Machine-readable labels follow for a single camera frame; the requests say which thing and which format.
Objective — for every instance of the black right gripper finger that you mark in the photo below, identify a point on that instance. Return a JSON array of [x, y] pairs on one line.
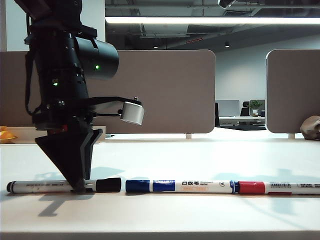
[[226, 2]]

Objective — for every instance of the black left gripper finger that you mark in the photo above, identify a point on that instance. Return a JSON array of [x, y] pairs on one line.
[[88, 157], [65, 157]]

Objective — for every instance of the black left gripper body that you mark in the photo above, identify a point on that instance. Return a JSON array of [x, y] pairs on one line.
[[62, 117]]

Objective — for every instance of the black capped white marker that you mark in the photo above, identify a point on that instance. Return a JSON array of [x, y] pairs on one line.
[[45, 186]]

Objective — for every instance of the blue capped white marker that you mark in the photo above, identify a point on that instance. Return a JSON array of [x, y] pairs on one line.
[[180, 186]]

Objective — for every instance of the red capped white marker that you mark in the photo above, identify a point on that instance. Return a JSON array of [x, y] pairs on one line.
[[275, 188]]

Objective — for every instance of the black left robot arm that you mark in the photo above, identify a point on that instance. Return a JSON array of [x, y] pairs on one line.
[[62, 62]]

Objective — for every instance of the long ceiling light strip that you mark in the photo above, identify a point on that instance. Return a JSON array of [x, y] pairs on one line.
[[212, 20]]

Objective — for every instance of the black ceiling spot lamp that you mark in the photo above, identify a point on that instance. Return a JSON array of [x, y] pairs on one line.
[[227, 45]]

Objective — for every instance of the white desk ledge box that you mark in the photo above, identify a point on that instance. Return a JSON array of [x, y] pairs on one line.
[[20, 135]]

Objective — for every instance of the red ceiling sign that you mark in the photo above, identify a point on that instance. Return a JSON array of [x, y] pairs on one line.
[[194, 40]]

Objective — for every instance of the orange yellow object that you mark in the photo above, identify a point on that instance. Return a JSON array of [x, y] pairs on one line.
[[7, 135]]

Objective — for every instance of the white partition foot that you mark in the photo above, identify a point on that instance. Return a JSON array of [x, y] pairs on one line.
[[189, 136], [291, 136]]

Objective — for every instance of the grey background partition panel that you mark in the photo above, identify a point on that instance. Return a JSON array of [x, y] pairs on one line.
[[227, 108]]

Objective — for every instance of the black office chair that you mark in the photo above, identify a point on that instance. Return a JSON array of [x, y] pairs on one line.
[[245, 108]]

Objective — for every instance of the white background desk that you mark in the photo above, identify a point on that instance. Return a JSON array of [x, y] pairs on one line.
[[240, 120]]

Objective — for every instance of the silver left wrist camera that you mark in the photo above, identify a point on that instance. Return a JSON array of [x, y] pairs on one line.
[[132, 113]]

